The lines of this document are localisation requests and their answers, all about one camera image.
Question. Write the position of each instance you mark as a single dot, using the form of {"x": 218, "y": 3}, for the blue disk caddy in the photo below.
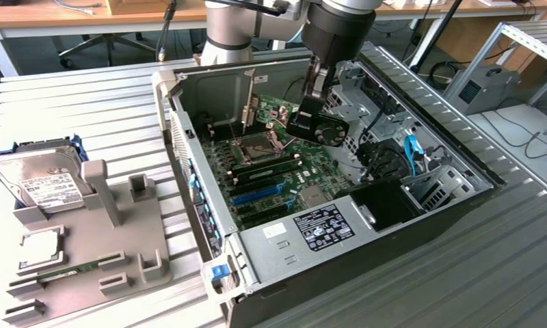
{"x": 1, "y": 148}

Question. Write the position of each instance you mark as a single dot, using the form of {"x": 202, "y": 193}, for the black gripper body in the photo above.
{"x": 337, "y": 34}

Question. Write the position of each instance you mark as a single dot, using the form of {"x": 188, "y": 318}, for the silver chipset heatsink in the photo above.
{"x": 313, "y": 198}

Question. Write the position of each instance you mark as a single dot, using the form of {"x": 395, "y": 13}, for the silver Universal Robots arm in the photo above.
{"x": 228, "y": 27}

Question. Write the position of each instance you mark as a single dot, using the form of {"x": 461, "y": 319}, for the grey control box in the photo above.
{"x": 483, "y": 92}

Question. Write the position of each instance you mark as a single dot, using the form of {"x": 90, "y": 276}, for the CPU socket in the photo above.
{"x": 255, "y": 150}

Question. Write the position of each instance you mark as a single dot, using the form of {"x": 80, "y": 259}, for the green RAM stick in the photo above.
{"x": 68, "y": 273}

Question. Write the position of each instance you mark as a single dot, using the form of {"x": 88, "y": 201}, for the open black PC case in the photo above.
{"x": 323, "y": 300}

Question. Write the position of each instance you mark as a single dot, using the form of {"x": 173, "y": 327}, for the office chair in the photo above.
{"x": 109, "y": 44}

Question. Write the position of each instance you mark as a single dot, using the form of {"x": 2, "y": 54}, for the silver perforated disk bay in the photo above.
{"x": 341, "y": 102}

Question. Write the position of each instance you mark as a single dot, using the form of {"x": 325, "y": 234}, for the grey power supply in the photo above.
{"x": 273, "y": 253}

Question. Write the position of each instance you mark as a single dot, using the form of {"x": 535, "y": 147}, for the aluminium frame rack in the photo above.
{"x": 538, "y": 41}

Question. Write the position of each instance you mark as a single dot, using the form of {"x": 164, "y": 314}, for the thin metal locking lever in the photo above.
{"x": 232, "y": 131}

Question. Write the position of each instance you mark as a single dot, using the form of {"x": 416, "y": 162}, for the blue case latch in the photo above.
{"x": 218, "y": 272}

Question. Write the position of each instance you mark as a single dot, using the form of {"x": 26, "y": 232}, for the wooden desk with panel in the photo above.
{"x": 492, "y": 11}

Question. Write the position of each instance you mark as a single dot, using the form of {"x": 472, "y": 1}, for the metal socket cover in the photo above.
{"x": 277, "y": 143}

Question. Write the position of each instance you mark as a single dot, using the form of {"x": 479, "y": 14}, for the graphics card with black fan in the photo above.
{"x": 329, "y": 131}

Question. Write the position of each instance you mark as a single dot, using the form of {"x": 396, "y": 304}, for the RAM stick with white label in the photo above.
{"x": 264, "y": 172}

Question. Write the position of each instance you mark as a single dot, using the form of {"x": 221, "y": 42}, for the silver hard disk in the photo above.
{"x": 40, "y": 177}

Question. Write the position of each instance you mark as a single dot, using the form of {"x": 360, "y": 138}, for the black pole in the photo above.
{"x": 452, "y": 10}

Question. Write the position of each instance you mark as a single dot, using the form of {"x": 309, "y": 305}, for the blue expansion slot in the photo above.
{"x": 255, "y": 197}

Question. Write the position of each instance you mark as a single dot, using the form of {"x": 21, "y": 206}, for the green motherboard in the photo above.
{"x": 319, "y": 160}

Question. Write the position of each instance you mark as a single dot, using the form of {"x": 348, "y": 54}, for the wooden box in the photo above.
{"x": 132, "y": 7}

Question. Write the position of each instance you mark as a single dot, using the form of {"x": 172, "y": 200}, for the grey parts rack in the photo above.
{"x": 94, "y": 246}

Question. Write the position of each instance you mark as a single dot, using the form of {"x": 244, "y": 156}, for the silver CPU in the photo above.
{"x": 38, "y": 249}

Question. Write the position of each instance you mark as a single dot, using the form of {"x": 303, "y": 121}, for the silver disk bay bracket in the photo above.
{"x": 437, "y": 194}

